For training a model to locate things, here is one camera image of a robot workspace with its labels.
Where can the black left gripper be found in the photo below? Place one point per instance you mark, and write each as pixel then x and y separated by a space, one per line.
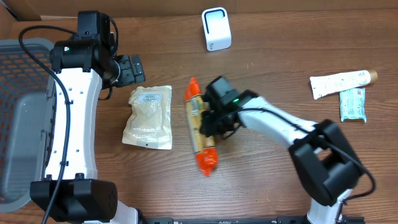
pixel 131 77

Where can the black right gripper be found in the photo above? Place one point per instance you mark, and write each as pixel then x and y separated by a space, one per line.
pixel 212 128

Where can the beige vacuum food pouch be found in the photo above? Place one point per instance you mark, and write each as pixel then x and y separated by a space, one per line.
pixel 150 122

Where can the white bamboo print tube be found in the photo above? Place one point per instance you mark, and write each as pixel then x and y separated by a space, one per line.
pixel 325 85

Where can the teal wet wipes pack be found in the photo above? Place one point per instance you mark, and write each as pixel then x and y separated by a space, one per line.
pixel 352 104

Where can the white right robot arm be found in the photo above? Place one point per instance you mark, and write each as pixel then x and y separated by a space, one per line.
pixel 326 164

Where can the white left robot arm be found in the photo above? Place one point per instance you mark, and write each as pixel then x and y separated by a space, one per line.
pixel 82 66

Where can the white barcode scanner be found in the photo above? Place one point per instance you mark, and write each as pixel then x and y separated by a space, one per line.
pixel 216 29

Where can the grey plastic shopping basket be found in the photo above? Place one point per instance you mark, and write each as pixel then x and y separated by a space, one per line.
pixel 27 112

